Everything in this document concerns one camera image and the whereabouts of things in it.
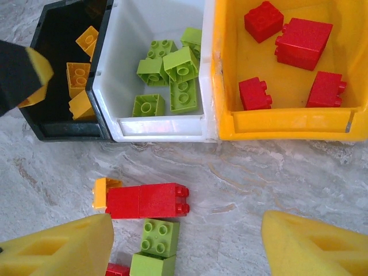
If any long green lego brick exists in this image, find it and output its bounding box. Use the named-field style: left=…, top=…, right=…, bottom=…
left=169, top=77, right=200, bottom=115

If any red lego brick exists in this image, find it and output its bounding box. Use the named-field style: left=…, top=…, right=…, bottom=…
left=105, top=263, right=132, bottom=276
left=105, top=186, right=141, bottom=220
left=305, top=71, right=348, bottom=109
left=243, top=0, right=285, bottom=44
left=275, top=17, right=334, bottom=72
left=139, top=182, right=190, bottom=219
left=238, top=76, right=273, bottom=112

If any white plastic bin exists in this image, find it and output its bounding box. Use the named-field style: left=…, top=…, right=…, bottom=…
left=86, top=0, right=219, bottom=144

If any black plastic bin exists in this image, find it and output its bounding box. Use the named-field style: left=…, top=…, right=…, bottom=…
left=17, top=0, right=114, bottom=142

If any yellow plastic bin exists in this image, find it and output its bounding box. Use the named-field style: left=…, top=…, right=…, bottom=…
left=211, top=0, right=368, bottom=141

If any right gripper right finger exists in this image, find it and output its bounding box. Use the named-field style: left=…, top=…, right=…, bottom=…
left=261, top=210, right=368, bottom=276

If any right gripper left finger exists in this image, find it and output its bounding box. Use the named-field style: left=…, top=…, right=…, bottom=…
left=0, top=213, right=114, bottom=276

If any long yellow lego brick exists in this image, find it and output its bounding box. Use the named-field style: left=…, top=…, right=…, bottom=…
left=66, top=62, right=92, bottom=99

